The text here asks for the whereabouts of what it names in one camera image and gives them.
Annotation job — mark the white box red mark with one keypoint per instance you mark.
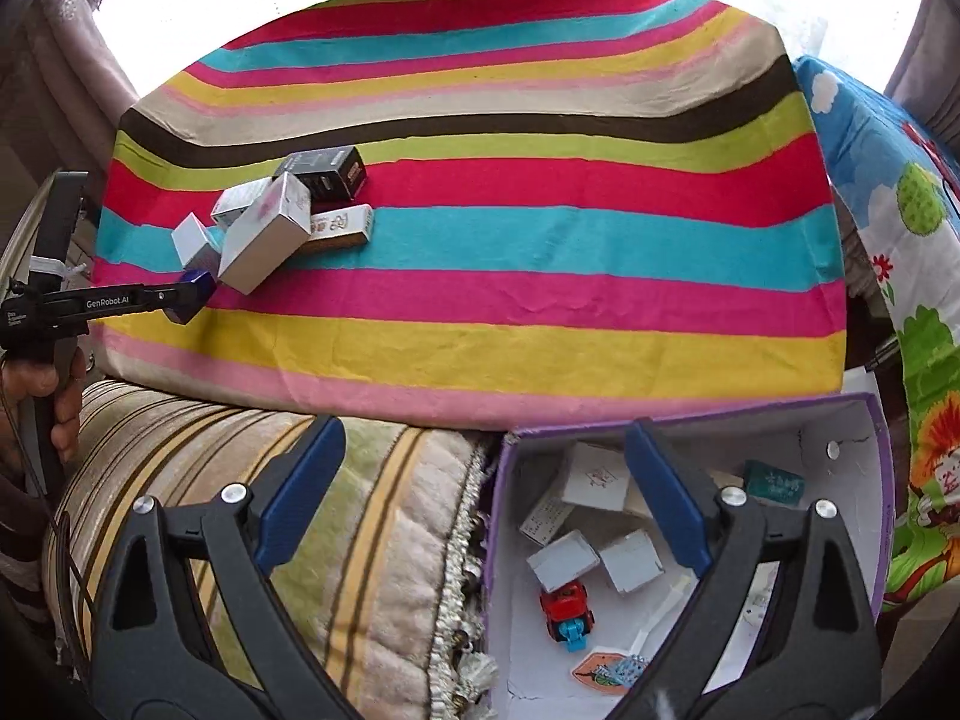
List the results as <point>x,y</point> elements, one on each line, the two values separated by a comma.
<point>596,476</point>

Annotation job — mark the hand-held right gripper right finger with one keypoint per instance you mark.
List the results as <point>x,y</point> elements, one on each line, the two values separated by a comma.
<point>667,495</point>

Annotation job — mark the small teal box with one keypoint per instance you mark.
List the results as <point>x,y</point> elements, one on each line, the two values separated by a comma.
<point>772,484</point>

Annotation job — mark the white silver box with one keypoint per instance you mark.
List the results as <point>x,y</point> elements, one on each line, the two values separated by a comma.
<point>240,202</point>

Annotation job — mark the red toy car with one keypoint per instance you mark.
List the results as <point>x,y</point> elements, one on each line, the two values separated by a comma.
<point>566,611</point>

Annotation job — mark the grey white box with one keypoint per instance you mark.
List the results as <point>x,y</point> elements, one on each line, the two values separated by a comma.
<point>562,562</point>

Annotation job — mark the rainbow striped cloth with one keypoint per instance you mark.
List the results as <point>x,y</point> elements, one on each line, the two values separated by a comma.
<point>525,240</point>

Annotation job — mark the cartoon printed cloth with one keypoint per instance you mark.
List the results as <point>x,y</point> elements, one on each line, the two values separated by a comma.
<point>922,277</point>

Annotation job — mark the black box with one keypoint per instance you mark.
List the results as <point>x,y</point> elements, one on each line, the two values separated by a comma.
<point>322,169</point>

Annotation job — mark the purple cardboard box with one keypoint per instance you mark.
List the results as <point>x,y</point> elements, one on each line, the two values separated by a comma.
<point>525,690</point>

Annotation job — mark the person's left hand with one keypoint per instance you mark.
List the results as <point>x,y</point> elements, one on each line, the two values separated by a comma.
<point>71,405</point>

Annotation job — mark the large white box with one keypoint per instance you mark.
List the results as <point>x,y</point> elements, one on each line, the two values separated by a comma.
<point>262,240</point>

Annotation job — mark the plain white box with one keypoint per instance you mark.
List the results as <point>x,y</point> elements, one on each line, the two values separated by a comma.
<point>631,562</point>

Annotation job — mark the orange sachet packet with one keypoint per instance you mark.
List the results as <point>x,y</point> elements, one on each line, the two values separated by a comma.
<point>604,671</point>

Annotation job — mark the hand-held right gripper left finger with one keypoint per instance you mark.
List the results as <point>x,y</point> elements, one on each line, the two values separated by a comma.
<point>300,495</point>

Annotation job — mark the person's left forearm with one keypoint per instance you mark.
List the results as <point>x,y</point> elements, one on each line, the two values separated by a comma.
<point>19,540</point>

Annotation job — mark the small white box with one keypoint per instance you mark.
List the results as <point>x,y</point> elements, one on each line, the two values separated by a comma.
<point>193,240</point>

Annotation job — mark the brown curtain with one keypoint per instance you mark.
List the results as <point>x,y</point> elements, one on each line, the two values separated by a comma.
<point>60,75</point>

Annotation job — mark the cream gold box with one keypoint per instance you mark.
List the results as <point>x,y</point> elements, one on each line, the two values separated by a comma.
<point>341,229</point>

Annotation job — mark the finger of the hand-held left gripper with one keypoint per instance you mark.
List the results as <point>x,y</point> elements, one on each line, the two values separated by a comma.
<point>191,296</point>

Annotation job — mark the striped beige cushion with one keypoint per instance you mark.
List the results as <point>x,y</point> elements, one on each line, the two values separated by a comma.
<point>337,540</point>

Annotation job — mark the white box with text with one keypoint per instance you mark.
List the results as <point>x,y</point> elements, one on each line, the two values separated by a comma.
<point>546,519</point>

